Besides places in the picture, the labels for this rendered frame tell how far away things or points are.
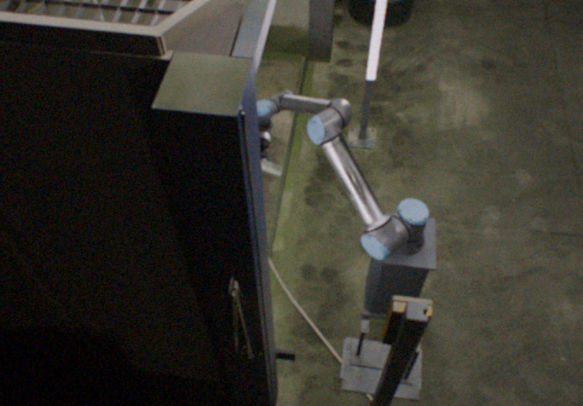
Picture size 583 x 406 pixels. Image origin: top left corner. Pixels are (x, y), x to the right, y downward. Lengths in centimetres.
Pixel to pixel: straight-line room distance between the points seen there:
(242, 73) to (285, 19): 336
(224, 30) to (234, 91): 124
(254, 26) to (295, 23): 324
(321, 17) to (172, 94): 339
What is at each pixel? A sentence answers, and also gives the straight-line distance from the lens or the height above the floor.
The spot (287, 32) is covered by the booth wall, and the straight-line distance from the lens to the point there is 467.
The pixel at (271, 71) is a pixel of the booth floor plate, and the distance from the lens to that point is 467.
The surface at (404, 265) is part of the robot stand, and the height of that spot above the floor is 64.
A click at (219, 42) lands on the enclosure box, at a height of 164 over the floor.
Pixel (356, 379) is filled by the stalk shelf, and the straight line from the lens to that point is 246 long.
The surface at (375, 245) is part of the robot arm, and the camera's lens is 264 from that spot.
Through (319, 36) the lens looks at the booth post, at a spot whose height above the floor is 26.
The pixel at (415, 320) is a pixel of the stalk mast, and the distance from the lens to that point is 165.
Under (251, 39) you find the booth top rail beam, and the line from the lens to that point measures 134.
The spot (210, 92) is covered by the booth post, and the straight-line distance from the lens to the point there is 122.
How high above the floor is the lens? 311
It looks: 54 degrees down
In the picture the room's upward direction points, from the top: straight up
